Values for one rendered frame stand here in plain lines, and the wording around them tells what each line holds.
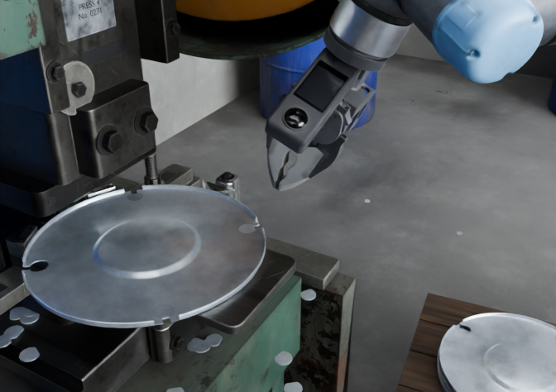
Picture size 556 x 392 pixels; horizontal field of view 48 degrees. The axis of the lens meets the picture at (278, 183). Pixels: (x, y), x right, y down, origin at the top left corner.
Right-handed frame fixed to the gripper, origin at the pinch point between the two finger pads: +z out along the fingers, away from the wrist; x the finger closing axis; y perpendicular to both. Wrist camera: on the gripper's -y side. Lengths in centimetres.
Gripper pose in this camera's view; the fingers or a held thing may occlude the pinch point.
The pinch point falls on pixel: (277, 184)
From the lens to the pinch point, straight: 75.1
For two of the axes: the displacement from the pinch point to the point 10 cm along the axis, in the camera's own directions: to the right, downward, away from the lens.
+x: -8.1, -5.7, 1.6
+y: 4.6, -4.3, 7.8
